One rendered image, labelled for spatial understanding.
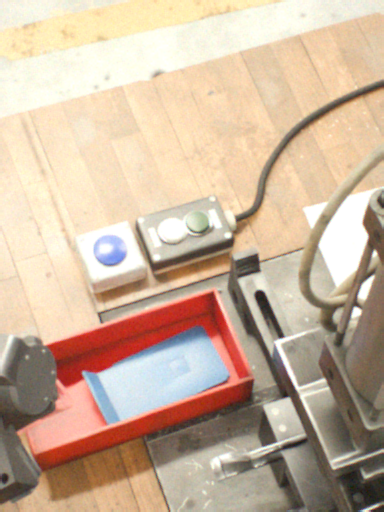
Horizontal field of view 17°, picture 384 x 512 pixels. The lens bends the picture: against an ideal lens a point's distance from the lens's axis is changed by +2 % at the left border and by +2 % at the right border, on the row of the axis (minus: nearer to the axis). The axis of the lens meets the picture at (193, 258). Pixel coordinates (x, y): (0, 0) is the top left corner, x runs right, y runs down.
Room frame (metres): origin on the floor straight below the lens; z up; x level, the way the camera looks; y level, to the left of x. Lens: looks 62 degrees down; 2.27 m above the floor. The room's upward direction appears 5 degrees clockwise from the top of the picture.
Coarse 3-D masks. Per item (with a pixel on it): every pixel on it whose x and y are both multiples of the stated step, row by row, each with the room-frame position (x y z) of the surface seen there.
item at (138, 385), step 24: (192, 336) 0.62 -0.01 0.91; (144, 360) 0.59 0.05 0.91; (168, 360) 0.59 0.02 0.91; (192, 360) 0.59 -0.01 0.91; (216, 360) 0.59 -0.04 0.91; (96, 384) 0.55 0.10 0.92; (120, 384) 0.56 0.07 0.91; (144, 384) 0.56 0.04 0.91; (168, 384) 0.56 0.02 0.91; (192, 384) 0.56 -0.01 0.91; (120, 408) 0.53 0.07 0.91; (144, 408) 0.53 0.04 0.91
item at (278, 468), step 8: (264, 416) 0.51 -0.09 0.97; (264, 424) 0.51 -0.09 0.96; (264, 432) 0.50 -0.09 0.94; (264, 440) 0.50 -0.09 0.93; (272, 440) 0.49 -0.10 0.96; (272, 464) 0.48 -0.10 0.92; (280, 464) 0.46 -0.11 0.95; (272, 472) 0.47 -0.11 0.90; (280, 472) 0.46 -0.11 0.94; (288, 472) 0.45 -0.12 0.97; (280, 480) 0.46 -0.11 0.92; (288, 480) 0.46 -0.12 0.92; (296, 496) 0.43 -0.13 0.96
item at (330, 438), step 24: (312, 336) 0.53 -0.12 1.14; (288, 360) 0.50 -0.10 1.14; (312, 360) 0.50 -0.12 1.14; (288, 384) 0.48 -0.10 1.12; (312, 384) 0.46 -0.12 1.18; (312, 408) 0.44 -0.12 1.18; (336, 408) 0.44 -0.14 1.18; (312, 432) 0.42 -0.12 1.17; (336, 432) 0.42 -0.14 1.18; (336, 456) 0.40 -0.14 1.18; (360, 456) 0.40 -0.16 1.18; (336, 480) 0.39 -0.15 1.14; (360, 480) 0.39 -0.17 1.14; (336, 504) 0.38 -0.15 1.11; (360, 504) 0.37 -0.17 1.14
